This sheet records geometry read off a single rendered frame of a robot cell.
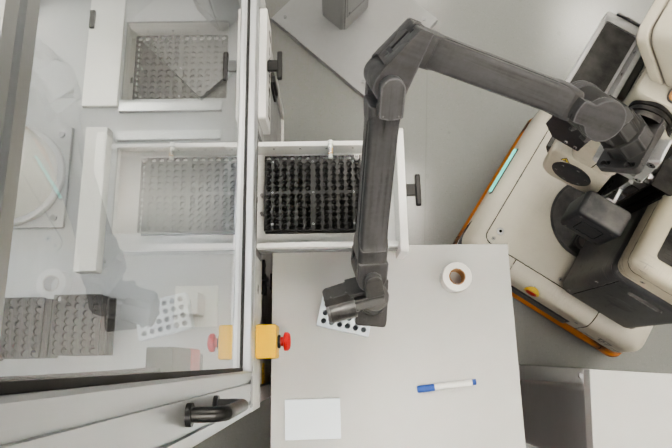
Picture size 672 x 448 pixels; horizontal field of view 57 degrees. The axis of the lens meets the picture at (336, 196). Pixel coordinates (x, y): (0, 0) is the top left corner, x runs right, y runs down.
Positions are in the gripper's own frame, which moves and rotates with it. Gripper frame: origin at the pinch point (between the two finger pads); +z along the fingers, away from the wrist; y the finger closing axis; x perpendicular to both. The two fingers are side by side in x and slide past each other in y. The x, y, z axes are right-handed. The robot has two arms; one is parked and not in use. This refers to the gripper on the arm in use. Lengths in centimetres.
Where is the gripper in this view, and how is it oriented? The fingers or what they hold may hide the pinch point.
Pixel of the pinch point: (369, 305)
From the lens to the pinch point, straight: 142.7
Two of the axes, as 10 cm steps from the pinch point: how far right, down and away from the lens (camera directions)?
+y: -0.8, 9.6, -2.5
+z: 0.1, 2.6, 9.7
